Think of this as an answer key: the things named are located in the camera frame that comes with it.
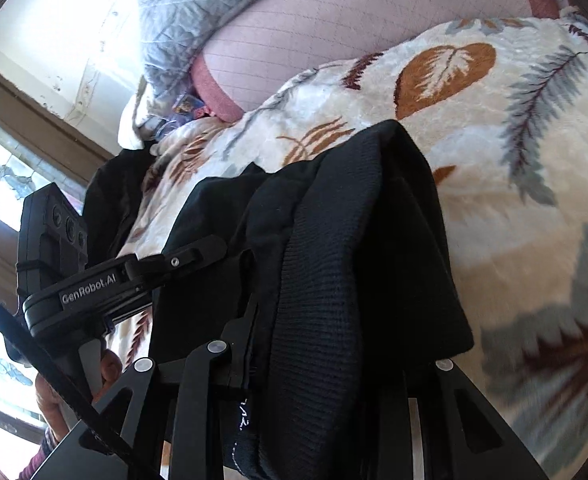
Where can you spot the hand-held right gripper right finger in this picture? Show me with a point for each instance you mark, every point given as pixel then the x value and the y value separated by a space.
pixel 449 410

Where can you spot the person's left hand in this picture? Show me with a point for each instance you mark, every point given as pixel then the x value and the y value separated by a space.
pixel 110 367

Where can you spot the leaf print blanket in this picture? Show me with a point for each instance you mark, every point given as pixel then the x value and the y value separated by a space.
pixel 499 125

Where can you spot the person's left forearm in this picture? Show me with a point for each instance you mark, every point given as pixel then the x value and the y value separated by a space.
pixel 39 460

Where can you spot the white pillow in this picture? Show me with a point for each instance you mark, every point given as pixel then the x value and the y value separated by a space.
pixel 131 120

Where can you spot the purple packets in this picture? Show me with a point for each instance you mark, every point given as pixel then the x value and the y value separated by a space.
pixel 189 105

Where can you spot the grey quilt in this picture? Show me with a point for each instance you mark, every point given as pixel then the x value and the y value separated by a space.
pixel 199 10

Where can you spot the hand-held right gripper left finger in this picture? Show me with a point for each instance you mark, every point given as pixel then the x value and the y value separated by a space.
pixel 234 340

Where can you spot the black jacket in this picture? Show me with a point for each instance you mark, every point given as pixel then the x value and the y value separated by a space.
pixel 114 195

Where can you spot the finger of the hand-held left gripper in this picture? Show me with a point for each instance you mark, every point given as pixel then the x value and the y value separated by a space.
pixel 174 262

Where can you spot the black pants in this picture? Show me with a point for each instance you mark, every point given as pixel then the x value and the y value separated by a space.
pixel 349 260

